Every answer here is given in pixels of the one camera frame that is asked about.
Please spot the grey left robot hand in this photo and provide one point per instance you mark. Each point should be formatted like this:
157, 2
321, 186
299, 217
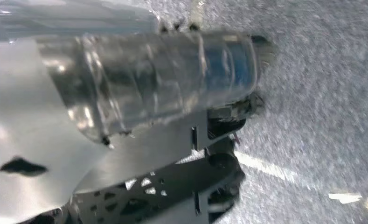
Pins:
23, 108

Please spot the clear plastic left hand cover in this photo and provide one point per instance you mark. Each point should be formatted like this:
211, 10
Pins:
78, 18

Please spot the long white floor tape strip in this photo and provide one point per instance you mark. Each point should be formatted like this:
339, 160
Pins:
264, 167

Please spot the short white floor tape piece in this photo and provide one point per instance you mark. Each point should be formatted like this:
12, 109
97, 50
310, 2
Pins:
344, 198

